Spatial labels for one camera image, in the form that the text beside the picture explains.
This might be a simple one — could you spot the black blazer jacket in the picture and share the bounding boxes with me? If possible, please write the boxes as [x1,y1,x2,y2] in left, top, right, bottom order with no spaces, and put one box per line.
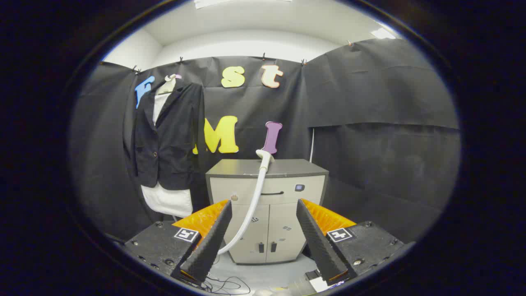
[131,82,206,190]

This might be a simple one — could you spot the cream clothes hanger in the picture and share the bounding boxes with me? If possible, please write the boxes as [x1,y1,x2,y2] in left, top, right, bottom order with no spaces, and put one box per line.
[156,74,178,96]

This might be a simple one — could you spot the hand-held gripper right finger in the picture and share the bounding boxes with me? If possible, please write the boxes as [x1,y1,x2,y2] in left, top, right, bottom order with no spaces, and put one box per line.
[296,199,415,284]

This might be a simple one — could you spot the white shirt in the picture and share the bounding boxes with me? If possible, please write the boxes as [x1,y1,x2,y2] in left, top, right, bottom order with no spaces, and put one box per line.
[141,92,194,217]

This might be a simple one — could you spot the white garment steamer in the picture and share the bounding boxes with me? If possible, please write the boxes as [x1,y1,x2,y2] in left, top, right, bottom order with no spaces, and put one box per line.
[216,149,275,255]

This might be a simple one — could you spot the thin black floor cables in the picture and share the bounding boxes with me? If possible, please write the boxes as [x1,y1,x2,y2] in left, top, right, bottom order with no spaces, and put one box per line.
[201,275,252,295]

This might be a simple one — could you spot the row of black cloth clips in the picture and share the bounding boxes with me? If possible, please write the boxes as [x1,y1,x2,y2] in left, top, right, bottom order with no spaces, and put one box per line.
[131,40,353,74]

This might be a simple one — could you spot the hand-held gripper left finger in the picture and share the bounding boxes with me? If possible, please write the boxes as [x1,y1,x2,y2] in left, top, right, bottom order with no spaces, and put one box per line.
[125,200,233,284]

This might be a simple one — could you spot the grey cabinet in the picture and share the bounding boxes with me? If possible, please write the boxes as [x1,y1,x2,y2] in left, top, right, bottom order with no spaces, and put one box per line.
[205,159,329,264]

